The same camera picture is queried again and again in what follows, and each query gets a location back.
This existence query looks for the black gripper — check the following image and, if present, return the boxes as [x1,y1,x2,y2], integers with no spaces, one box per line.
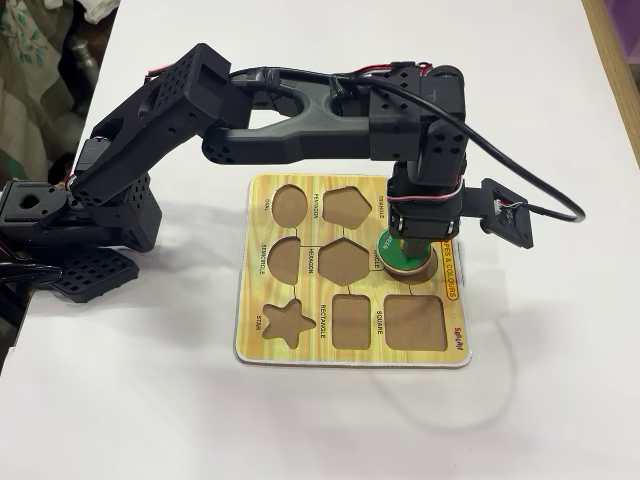
[387,163,468,262]

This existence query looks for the green circle piece yellow pin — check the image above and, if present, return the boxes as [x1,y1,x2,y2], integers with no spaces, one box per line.
[373,228,436,281]

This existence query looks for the wooden shape puzzle board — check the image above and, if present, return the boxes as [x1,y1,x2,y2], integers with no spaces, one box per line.
[233,172,474,371]

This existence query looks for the steel bottle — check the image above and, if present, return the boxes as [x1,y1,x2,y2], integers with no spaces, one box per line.
[68,39,100,117]

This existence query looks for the shiny black table clamp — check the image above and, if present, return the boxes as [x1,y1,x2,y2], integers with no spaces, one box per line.
[0,259,64,287]

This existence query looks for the white crumpled cloth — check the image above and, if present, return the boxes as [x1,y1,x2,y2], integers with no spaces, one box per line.
[81,0,122,24]

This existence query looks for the floral patterned cloth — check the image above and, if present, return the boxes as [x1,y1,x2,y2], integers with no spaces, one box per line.
[0,0,116,186]

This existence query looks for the red white gripper servo wire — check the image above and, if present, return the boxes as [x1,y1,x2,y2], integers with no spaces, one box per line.
[388,187,466,205]

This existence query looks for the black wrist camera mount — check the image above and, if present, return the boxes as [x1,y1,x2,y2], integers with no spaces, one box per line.
[462,177,536,251]

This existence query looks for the black camera cable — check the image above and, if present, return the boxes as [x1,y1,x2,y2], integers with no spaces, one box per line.
[227,62,588,224]

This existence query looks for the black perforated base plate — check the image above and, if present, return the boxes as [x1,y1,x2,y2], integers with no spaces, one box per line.
[49,247,141,305]

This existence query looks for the red white base servo wires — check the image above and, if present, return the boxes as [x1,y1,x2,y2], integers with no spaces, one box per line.
[57,167,84,194]

